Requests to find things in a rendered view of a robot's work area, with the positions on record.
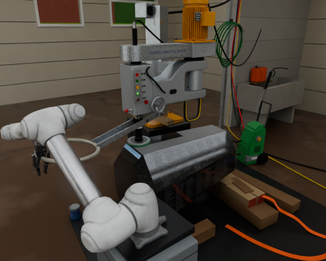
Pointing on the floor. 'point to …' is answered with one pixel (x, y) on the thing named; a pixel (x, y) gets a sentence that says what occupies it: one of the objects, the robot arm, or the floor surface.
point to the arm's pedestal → (167, 254)
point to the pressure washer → (253, 142)
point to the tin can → (75, 211)
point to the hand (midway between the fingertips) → (42, 170)
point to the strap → (288, 252)
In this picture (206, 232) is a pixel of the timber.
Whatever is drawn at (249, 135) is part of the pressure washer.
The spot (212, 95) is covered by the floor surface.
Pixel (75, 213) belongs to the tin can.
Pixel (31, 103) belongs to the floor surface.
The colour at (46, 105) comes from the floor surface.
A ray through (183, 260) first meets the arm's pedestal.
